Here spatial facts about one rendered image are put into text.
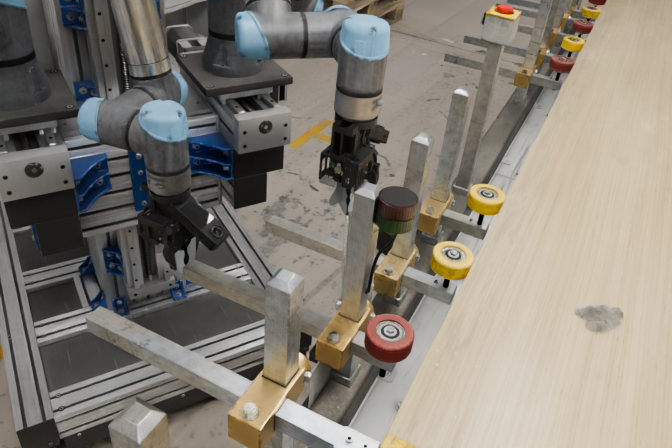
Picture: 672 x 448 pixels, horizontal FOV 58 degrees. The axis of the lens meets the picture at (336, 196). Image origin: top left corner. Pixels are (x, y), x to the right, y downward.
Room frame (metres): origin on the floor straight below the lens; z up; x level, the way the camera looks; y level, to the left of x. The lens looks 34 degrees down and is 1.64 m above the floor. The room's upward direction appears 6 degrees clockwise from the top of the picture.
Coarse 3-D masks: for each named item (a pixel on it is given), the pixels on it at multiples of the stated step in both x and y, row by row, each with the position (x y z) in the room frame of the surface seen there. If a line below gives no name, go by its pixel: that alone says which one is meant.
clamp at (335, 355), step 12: (372, 312) 0.80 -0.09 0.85; (336, 324) 0.74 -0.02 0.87; (348, 324) 0.74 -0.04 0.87; (360, 324) 0.75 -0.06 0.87; (324, 336) 0.71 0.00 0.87; (348, 336) 0.72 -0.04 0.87; (324, 348) 0.70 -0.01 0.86; (336, 348) 0.69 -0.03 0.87; (348, 348) 0.71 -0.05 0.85; (324, 360) 0.70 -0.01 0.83; (336, 360) 0.69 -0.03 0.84
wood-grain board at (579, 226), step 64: (640, 0) 2.99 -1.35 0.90; (576, 64) 2.04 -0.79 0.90; (640, 64) 2.11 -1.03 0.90; (576, 128) 1.54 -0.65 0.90; (640, 128) 1.58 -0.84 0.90; (512, 192) 1.17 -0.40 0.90; (576, 192) 1.20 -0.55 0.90; (640, 192) 1.23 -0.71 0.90; (512, 256) 0.94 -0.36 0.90; (576, 256) 0.96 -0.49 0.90; (640, 256) 0.98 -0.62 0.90; (448, 320) 0.75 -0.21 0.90; (512, 320) 0.76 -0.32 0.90; (576, 320) 0.78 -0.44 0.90; (640, 320) 0.79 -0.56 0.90; (448, 384) 0.61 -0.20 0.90; (512, 384) 0.62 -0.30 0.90; (576, 384) 0.64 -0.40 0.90; (640, 384) 0.65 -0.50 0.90
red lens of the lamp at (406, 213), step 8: (416, 200) 0.75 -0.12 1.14; (384, 208) 0.73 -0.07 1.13; (392, 208) 0.73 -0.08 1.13; (400, 208) 0.73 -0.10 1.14; (408, 208) 0.73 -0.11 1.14; (416, 208) 0.75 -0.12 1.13; (384, 216) 0.73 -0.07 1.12; (392, 216) 0.73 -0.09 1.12; (400, 216) 0.73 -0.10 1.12; (408, 216) 0.73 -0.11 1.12
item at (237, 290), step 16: (192, 272) 0.85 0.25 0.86; (208, 272) 0.85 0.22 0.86; (224, 272) 0.86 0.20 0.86; (208, 288) 0.84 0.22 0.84; (224, 288) 0.82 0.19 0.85; (240, 288) 0.82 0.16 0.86; (256, 288) 0.82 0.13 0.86; (256, 304) 0.79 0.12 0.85; (304, 320) 0.75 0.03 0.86; (320, 320) 0.76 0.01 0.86; (352, 352) 0.71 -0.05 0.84; (384, 368) 0.69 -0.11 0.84
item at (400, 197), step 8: (384, 192) 0.76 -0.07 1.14; (392, 192) 0.77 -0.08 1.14; (400, 192) 0.77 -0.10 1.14; (408, 192) 0.77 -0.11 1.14; (384, 200) 0.74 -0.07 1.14; (392, 200) 0.74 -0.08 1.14; (400, 200) 0.75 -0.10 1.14; (408, 200) 0.75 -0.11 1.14; (392, 240) 0.75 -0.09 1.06; (384, 248) 0.76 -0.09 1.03; (376, 256) 0.77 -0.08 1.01; (368, 288) 0.77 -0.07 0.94
